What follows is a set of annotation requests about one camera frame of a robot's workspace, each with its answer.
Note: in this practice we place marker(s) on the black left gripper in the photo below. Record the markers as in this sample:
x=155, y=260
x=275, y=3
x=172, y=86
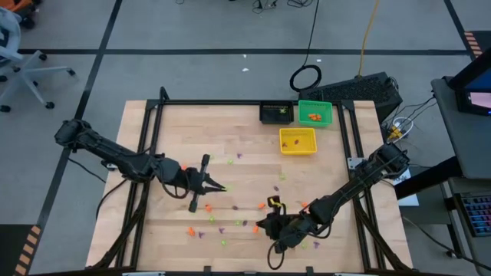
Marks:
x=184, y=180

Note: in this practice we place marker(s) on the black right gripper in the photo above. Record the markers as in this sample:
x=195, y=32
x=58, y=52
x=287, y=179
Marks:
x=291, y=230

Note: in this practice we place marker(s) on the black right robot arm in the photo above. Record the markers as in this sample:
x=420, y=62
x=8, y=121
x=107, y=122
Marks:
x=353, y=184

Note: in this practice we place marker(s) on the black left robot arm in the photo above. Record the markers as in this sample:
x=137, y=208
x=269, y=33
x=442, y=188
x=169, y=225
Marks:
x=115, y=155

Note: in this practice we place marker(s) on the black plastic basket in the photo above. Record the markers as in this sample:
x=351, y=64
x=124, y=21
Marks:
x=268, y=109

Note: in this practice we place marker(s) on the yellow plastic basket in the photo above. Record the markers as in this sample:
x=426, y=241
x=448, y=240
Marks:
x=303, y=132

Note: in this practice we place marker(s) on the green plastic basket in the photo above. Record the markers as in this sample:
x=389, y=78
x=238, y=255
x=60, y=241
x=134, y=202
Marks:
x=305, y=109

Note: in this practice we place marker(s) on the white paper sheet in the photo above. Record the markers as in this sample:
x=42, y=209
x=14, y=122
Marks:
x=408, y=197

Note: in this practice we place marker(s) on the yellow power plug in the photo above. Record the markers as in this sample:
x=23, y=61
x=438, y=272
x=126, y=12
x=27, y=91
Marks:
x=395, y=133

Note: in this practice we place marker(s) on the black computer tower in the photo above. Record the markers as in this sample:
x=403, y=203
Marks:
x=353, y=90

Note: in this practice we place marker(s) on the black desk support beam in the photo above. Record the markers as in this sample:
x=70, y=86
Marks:
x=429, y=176

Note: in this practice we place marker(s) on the grey keyboard desk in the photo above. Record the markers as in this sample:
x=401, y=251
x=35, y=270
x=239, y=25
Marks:
x=472, y=253

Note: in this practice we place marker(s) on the black orange-striped floor mat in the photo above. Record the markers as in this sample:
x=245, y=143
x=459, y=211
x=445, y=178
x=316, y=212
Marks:
x=473, y=48
x=11, y=245

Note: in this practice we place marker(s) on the grey side desk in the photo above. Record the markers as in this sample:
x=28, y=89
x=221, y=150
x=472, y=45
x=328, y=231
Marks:
x=460, y=149

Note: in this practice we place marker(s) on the backlit keyboard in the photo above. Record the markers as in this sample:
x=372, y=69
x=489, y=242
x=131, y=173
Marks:
x=477, y=214

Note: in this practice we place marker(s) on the white office chair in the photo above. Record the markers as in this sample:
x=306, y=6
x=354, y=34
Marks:
x=24, y=72

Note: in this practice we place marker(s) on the black monitor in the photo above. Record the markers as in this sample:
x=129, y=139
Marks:
x=479, y=97

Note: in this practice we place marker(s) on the orange chair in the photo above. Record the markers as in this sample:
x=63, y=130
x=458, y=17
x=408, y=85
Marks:
x=17, y=4

